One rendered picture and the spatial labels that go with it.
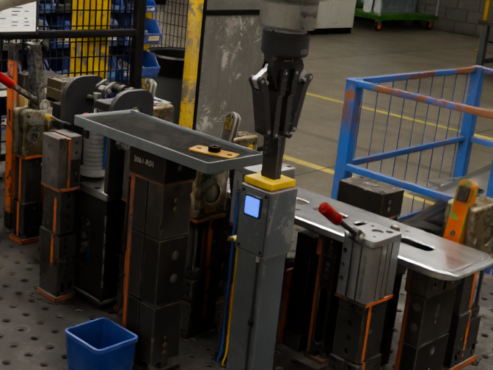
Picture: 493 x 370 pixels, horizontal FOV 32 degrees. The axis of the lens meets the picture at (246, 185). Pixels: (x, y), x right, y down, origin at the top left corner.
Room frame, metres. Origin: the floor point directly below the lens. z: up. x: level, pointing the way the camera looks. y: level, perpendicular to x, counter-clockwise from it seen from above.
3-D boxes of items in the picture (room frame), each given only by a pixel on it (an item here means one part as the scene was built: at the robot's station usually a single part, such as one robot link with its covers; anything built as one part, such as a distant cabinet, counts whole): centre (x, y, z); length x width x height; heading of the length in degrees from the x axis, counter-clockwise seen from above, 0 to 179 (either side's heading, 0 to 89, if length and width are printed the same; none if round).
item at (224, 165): (1.53, 0.16, 1.16); 0.37 x 0.14 x 0.02; 48
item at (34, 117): (2.12, 0.56, 0.88); 0.07 x 0.06 x 0.35; 138
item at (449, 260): (1.92, 0.08, 1.00); 1.38 x 0.22 x 0.02; 48
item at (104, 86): (1.85, 0.31, 0.94); 0.18 x 0.13 x 0.49; 48
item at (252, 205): (1.33, -0.01, 1.11); 0.03 x 0.01 x 0.03; 48
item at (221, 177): (1.71, 0.09, 0.89); 0.13 x 0.11 x 0.38; 138
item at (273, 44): (1.35, -0.04, 1.35); 0.08 x 0.07 x 0.09; 138
